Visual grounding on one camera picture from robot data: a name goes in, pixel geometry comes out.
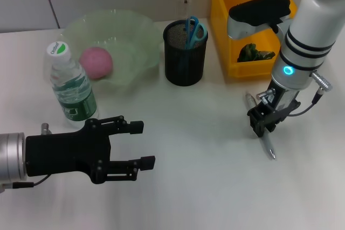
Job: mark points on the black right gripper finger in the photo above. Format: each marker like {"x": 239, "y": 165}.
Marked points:
{"x": 258, "y": 126}
{"x": 272, "y": 127}

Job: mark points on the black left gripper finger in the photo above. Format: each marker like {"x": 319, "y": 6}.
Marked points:
{"x": 148, "y": 162}
{"x": 136, "y": 127}

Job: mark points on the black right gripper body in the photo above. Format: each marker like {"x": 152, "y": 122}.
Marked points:
{"x": 283, "y": 103}

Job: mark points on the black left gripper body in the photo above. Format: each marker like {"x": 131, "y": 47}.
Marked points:
{"x": 67, "y": 154}

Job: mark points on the grey ballpoint pen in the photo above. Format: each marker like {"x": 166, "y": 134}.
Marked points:
{"x": 269, "y": 147}

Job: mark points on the green plastic wrapper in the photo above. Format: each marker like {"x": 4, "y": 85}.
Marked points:
{"x": 253, "y": 53}

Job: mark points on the clear green-label water bottle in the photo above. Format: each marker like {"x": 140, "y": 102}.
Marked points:
{"x": 72, "y": 95}

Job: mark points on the pink peach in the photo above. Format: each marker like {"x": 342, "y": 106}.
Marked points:
{"x": 97, "y": 63}

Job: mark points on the blue scissors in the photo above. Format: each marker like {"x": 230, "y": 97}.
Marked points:
{"x": 192, "y": 33}

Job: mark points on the clear plastic ruler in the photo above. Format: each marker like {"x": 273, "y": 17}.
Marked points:
{"x": 184, "y": 7}

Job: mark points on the black mesh pen holder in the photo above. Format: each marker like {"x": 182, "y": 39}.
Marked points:
{"x": 186, "y": 71}

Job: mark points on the translucent green fruit plate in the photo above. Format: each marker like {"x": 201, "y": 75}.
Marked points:
{"x": 121, "y": 33}

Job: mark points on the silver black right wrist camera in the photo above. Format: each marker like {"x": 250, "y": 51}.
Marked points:
{"x": 256, "y": 14}

